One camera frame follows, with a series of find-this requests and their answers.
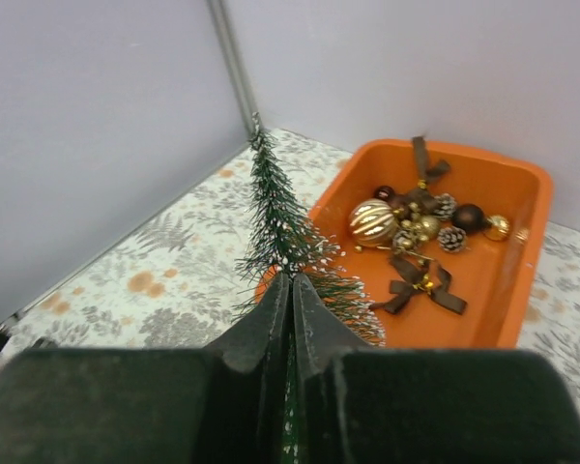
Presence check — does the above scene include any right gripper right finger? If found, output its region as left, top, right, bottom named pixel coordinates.
left=293, top=275, right=580, bottom=463

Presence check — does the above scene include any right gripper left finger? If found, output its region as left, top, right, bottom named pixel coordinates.
left=0, top=275, right=290, bottom=463

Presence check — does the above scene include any brown ribbon bow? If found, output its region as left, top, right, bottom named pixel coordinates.
left=368, top=255, right=467, bottom=315

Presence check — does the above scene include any small green christmas tree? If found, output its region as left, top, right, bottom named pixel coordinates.
left=231, top=111, right=387, bottom=464

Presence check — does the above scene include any orange plastic bin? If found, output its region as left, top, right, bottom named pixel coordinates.
left=253, top=138, right=555, bottom=350

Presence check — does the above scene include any gold glitter berry sprig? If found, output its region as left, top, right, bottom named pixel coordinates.
left=391, top=202, right=441, bottom=267

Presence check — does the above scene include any brown ribbon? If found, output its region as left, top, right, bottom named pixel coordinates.
left=404, top=135, right=451, bottom=213

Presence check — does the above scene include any floral patterned table mat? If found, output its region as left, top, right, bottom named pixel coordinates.
left=2, top=130, right=580, bottom=409

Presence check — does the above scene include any large gold striped bauble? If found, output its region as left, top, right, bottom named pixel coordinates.
left=348, top=199, right=398, bottom=247

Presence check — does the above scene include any matte brown bauble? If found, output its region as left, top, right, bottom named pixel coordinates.
left=389, top=195, right=412, bottom=220

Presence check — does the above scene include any small dark red bauble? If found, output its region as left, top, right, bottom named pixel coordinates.
left=373, top=185, right=395, bottom=203

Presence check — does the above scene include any dark brown bauble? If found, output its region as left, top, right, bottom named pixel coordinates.
left=450, top=203, right=487, bottom=235

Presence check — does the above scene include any small gold striped bauble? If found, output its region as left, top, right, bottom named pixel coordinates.
left=482, top=215, right=510, bottom=242

